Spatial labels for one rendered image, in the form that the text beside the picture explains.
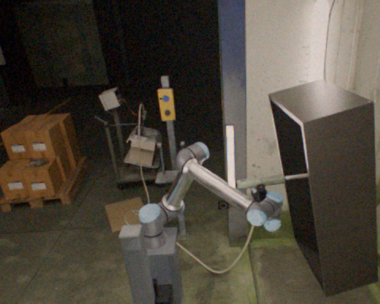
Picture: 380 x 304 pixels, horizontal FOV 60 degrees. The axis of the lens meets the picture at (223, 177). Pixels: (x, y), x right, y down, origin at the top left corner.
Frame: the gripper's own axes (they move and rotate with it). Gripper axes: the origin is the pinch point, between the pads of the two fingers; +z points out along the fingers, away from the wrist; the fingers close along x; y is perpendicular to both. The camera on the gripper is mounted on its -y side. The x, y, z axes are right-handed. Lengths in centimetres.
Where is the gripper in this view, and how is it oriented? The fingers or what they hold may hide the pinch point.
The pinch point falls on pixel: (256, 185)
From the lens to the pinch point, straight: 207.4
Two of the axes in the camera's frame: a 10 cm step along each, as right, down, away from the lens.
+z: -1.8, -5.4, 8.2
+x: 9.8, -1.5, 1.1
